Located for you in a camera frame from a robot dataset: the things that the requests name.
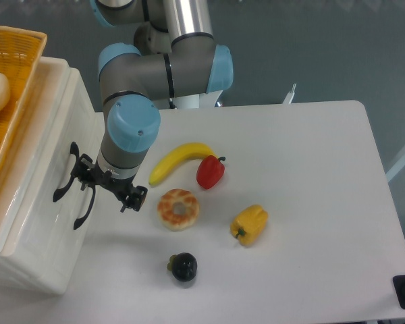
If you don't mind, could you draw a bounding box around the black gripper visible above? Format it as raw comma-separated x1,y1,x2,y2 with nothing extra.
70,154,147,211

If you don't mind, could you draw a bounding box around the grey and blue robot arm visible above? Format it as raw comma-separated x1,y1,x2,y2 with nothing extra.
79,1,234,210

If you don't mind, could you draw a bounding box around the white drawer cabinet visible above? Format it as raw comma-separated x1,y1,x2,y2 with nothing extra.
0,57,71,251

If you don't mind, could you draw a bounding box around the glazed donut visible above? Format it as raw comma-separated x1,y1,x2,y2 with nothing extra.
157,188,200,232

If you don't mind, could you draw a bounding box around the yellow banana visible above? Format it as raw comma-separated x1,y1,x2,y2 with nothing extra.
148,142,217,186

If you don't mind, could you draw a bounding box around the red bell pepper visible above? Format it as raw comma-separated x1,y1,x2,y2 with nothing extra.
196,155,225,190

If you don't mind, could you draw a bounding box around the black mangosteen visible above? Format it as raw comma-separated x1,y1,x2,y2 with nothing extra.
167,252,198,282

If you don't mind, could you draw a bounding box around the yellow bell pepper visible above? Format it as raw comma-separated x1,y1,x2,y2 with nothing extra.
229,205,269,246

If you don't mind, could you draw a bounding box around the orange woven basket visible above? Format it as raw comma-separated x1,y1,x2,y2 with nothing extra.
0,26,47,171

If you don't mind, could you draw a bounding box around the black lower drawer handle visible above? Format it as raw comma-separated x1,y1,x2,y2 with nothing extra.
73,186,96,230

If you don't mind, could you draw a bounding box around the black drawer handle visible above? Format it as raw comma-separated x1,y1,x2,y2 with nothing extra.
73,186,96,230
52,141,80,203

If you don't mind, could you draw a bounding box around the black top drawer handle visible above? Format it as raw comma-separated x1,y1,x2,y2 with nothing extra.
52,141,80,203

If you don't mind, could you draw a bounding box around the white table frame bracket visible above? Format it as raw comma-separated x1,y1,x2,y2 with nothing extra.
282,83,297,105

